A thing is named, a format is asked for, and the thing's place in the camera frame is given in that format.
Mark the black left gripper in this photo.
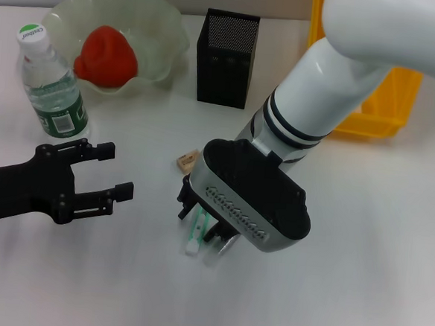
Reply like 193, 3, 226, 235
0, 132, 139, 237

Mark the green utility knife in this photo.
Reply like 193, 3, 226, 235
182, 202, 214, 258

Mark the grey marker pen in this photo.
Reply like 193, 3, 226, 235
201, 231, 241, 269

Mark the tan eraser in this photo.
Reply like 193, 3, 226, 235
174, 148, 201, 176

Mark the clear water bottle green label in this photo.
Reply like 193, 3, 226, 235
8, 22, 99, 146

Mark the red-orange fruit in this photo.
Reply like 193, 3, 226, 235
70, 23, 142, 91

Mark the black mesh pen holder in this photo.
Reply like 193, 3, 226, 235
191, 7, 261, 110

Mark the pale green glass fruit plate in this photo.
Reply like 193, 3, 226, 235
35, 0, 194, 103

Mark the yellow plastic bin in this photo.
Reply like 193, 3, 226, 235
302, 0, 430, 143

